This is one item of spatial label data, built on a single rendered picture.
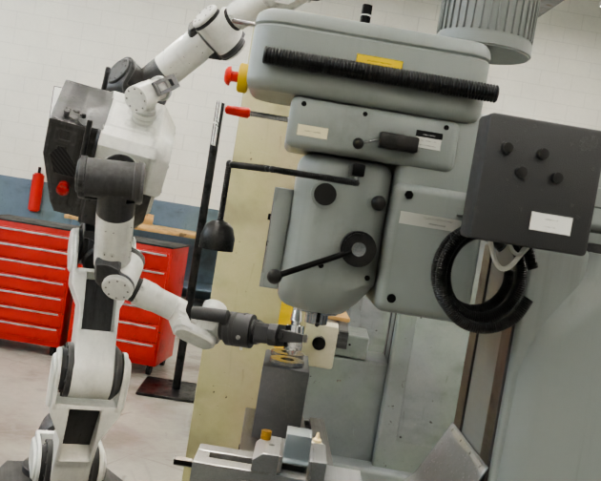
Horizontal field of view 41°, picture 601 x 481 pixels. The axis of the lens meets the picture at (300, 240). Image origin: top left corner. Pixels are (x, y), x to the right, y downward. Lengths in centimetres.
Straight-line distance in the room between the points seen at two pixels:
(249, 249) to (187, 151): 740
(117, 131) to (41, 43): 929
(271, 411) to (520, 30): 108
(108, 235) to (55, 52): 931
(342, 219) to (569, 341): 49
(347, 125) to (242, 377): 207
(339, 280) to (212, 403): 199
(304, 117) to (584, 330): 67
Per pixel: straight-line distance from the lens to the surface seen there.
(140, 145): 199
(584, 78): 1154
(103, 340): 219
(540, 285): 162
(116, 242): 197
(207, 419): 356
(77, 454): 237
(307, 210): 160
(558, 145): 140
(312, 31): 160
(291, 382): 207
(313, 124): 158
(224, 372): 350
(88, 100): 211
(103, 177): 188
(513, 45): 169
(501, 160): 137
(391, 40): 161
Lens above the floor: 154
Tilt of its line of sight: 3 degrees down
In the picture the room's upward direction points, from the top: 9 degrees clockwise
